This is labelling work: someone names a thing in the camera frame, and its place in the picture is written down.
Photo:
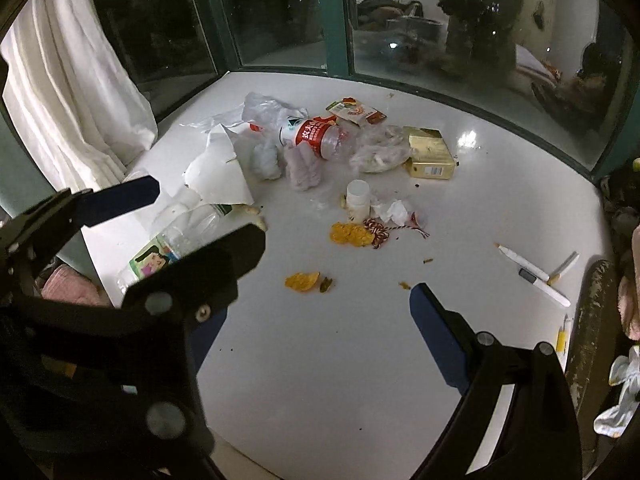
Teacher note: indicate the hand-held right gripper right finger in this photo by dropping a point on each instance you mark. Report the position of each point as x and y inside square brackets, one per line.
[435, 340]

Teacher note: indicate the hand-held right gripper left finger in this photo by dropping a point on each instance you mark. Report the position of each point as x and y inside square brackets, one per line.
[205, 337]

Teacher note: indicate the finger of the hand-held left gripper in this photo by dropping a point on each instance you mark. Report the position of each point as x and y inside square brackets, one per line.
[120, 197]
[210, 270]

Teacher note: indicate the clear cartoon label bottle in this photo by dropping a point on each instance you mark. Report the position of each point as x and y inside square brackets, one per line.
[185, 232]

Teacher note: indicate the pink towel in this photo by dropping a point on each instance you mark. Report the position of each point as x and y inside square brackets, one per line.
[75, 285]

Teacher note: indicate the orange peel piece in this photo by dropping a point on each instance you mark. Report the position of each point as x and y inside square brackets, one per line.
[301, 281]

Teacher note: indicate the white paper sheet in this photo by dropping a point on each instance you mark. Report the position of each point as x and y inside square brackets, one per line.
[220, 170]

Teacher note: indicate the white pen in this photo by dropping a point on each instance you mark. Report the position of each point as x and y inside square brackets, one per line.
[522, 260]

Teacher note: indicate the dark cap white marker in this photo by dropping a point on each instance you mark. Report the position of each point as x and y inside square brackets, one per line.
[545, 289]

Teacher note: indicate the white fluffy ball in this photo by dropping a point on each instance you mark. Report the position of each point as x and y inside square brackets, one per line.
[267, 160]

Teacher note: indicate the yellow marker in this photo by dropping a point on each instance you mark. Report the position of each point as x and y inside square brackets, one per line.
[563, 337]

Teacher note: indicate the yellow corn piece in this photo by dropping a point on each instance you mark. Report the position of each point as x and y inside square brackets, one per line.
[350, 234]

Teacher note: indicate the crumpled white tissue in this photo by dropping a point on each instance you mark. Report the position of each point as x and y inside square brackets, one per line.
[395, 210]

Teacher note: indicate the pinkish crumpled tissue wad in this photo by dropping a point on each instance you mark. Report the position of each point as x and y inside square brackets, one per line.
[302, 167]

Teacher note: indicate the white curtain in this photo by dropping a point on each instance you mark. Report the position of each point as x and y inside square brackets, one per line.
[65, 70]

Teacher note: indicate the short white stick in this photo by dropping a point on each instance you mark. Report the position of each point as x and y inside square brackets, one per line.
[564, 267]

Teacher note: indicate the red wrapper piece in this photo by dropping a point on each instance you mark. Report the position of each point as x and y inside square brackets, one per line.
[255, 127]

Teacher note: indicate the camouflage clothing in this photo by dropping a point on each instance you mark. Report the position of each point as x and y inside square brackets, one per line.
[592, 340]

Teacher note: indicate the white pill bottle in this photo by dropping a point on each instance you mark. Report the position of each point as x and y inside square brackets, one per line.
[358, 200]

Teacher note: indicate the red label plastic bottle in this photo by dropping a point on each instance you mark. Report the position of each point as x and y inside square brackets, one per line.
[315, 137]

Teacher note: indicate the white plastic bag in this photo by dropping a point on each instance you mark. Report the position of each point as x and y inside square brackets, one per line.
[270, 107]

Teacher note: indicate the gold box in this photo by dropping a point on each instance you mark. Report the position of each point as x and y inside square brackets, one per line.
[430, 155]

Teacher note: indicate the clear plastic bag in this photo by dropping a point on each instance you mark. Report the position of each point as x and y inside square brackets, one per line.
[380, 152]

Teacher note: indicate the white sock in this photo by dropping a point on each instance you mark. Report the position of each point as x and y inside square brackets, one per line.
[622, 395]

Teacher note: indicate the pink cloth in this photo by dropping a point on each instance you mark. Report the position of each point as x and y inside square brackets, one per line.
[631, 285]

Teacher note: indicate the red snack packet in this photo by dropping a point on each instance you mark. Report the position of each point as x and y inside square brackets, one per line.
[355, 111]

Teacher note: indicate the teal window frame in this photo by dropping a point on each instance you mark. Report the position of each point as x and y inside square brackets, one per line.
[337, 15]

